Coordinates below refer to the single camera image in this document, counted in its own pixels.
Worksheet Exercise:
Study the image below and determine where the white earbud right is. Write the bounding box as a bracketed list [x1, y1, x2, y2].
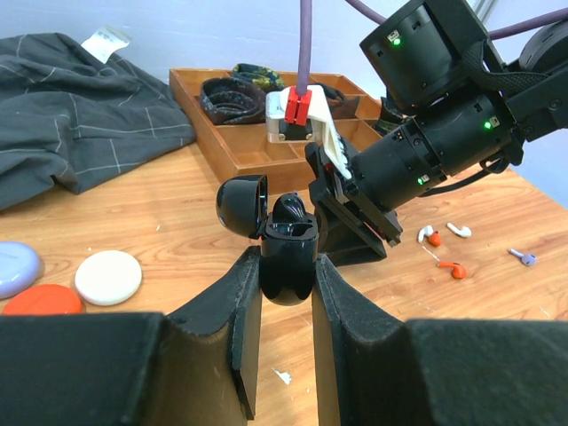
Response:
[446, 222, 472, 239]

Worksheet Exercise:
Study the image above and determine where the black earbud case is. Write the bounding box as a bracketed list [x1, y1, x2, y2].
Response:
[216, 175, 319, 305]

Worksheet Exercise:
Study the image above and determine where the orange earbud upper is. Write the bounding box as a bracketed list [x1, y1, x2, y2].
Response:
[427, 231, 442, 247]

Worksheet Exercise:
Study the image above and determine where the wooden compartment tray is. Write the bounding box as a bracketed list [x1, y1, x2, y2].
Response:
[170, 68, 382, 193]

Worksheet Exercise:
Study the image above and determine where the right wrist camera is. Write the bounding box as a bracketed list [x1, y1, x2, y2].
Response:
[265, 84, 352, 179]

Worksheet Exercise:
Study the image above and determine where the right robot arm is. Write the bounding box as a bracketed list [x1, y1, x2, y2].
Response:
[305, 1, 567, 265]

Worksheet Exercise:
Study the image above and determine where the orange earbud lower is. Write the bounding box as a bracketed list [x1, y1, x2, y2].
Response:
[438, 262, 467, 280]

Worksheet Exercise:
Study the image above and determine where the green patterned rolled tie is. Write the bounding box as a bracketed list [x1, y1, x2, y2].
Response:
[232, 63, 286, 93]

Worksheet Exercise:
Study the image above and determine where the dark green rolled tie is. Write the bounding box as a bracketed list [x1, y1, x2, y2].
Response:
[372, 97, 413, 137]

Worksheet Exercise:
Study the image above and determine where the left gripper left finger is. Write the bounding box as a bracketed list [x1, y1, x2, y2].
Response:
[1, 246, 262, 425]

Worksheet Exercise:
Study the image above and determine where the black rolled belt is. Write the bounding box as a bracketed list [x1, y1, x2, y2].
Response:
[199, 77, 266, 125]

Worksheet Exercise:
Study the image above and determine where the brown rolled belt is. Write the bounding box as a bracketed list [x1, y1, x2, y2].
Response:
[319, 83, 360, 120]

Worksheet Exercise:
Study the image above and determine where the white earbud left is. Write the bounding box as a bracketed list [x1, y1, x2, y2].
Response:
[417, 225, 435, 243]

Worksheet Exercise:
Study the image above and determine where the purple earbud right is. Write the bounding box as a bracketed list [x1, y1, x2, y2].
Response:
[508, 248, 537, 266]

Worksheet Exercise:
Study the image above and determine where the black earbud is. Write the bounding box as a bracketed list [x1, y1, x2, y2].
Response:
[272, 193, 308, 224]

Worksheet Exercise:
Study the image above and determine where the grey checked cloth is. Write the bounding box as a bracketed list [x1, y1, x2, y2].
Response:
[1, 33, 196, 209]

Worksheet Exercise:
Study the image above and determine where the white earbud case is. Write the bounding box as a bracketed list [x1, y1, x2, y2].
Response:
[75, 250, 143, 306]

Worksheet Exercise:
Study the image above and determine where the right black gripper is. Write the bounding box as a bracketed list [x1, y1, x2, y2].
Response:
[304, 142, 403, 266]

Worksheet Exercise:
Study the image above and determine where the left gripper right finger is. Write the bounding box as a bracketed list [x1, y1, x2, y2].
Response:
[312, 256, 567, 425]

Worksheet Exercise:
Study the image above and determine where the white earbud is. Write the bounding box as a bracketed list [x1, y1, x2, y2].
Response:
[446, 222, 472, 239]
[417, 225, 435, 243]

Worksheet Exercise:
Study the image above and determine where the purple earbud case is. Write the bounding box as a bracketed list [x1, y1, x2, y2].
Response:
[0, 241, 43, 299]

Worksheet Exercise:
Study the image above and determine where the orange earbud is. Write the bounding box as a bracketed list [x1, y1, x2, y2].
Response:
[427, 231, 442, 247]
[438, 262, 467, 280]

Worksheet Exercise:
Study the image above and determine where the orange earbud case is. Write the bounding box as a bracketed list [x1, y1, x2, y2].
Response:
[2, 284, 83, 316]

